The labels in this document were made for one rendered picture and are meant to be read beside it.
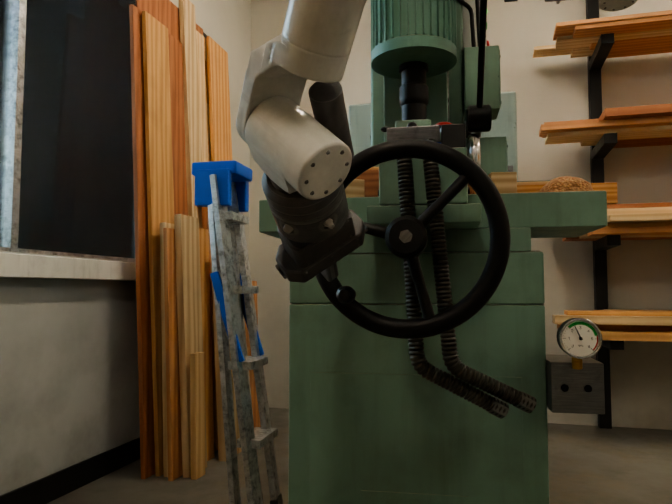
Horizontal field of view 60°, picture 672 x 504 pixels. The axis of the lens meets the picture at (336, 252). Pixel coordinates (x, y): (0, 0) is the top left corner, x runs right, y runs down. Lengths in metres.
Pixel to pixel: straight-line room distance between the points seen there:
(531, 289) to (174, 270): 1.68
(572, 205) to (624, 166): 2.56
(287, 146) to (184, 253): 1.91
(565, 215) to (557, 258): 2.45
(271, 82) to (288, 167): 0.09
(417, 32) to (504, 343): 0.61
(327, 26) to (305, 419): 0.72
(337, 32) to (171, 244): 1.96
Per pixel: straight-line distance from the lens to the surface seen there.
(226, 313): 1.88
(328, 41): 0.54
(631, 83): 3.73
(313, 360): 1.05
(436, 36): 1.21
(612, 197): 1.23
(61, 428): 2.40
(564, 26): 3.25
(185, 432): 2.47
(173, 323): 2.42
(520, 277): 1.03
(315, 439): 1.07
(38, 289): 2.25
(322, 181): 0.57
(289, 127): 0.57
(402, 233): 0.82
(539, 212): 1.04
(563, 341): 0.98
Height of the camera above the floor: 0.73
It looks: 4 degrees up
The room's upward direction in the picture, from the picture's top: straight up
